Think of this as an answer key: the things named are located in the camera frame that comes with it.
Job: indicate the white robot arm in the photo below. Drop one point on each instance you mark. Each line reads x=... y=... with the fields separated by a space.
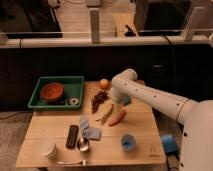
x=196 y=117

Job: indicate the teal object behind arm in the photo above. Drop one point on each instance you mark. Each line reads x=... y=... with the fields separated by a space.
x=126 y=101

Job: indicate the orange fruit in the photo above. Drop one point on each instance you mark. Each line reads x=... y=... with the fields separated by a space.
x=104 y=84

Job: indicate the dark grape bunch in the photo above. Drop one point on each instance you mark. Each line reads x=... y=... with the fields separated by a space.
x=98 y=99

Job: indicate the green plastic bin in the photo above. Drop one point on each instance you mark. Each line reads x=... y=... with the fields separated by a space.
x=73 y=87

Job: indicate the orange carrot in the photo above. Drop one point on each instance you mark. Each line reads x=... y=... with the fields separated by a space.
x=117 y=118

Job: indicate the white tape roll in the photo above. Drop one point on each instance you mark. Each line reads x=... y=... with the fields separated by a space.
x=73 y=101

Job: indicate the blue-grey cloth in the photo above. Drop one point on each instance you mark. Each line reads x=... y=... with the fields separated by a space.
x=89 y=132

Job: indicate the red-brown bowl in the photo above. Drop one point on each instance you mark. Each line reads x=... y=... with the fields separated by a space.
x=52 y=92

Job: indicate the black remote control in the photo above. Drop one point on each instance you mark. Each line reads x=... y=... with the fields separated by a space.
x=72 y=136

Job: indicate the blue cup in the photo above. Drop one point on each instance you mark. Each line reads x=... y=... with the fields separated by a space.
x=128 y=142

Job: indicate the small metal cup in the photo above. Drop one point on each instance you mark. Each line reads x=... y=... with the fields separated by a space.
x=83 y=144

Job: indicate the metal spoon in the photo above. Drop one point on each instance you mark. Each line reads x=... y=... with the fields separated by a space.
x=82 y=163

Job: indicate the white lidded cup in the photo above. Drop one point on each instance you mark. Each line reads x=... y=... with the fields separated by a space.
x=48 y=148

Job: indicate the blue object beside table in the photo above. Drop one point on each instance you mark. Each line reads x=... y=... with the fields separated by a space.
x=169 y=144

